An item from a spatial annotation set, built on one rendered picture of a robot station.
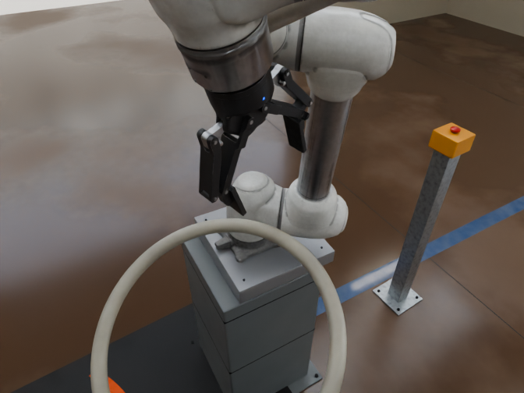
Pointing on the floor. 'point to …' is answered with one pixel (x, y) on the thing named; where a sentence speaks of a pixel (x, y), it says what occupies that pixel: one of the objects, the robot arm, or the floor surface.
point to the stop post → (425, 216)
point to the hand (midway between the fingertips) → (267, 173)
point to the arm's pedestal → (253, 329)
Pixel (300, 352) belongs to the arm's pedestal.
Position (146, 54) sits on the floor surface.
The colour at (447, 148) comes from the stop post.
